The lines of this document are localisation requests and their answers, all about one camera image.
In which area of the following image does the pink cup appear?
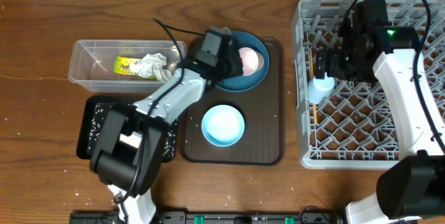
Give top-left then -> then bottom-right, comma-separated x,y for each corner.
238,47 -> 265,76

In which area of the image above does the white tissue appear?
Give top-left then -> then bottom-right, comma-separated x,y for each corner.
129,53 -> 172,81

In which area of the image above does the wooden chopstick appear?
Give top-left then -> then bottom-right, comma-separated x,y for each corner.
309,49 -> 318,125

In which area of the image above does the light blue cup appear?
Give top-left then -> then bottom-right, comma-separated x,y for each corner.
307,77 -> 335,104

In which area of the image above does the clear plastic bin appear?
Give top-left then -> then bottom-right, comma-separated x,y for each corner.
69,40 -> 186,93

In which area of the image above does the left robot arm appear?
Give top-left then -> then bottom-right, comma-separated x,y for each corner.
90,44 -> 243,223

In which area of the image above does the light blue bowl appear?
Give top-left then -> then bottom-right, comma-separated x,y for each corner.
201,104 -> 245,147

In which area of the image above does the foil snack wrapper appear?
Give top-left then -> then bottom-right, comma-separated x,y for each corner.
113,56 -> 140,75

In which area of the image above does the dark blue plate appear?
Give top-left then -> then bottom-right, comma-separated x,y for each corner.
216,31 -> 270,93

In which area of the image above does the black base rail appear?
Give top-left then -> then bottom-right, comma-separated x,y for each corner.
69,211 -> 347,224

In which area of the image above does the brown serving tray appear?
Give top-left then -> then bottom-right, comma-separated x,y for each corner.
181,38 -> 284,166

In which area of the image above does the black tray bin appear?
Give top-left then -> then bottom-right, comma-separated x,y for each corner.
76,95 -> 181,163

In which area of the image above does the white rice pile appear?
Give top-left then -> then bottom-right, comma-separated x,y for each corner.
86,102 -> 179,163

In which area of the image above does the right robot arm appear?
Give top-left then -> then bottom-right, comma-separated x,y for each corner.
315,26 -> 444,223

